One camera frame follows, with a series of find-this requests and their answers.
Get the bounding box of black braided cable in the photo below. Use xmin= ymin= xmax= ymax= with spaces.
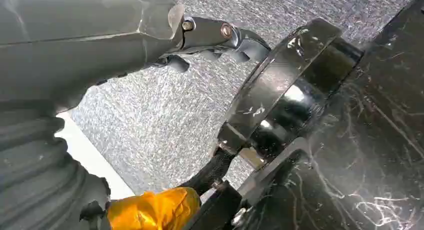
xmin=180 ymin=148 xmax=237 ymax=196

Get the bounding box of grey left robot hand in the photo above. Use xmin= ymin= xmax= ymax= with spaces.
xmin=0 ymin=0 xmax=273 ymax=230

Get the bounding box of ribbed grey left arm sleeve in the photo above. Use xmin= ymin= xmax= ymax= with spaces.
xmin=0 ymin=102 xmax=112 ymax=230

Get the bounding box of white flat panel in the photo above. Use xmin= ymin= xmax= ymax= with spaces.
xmin=54 ymin=111 xmax=136 ymax=201

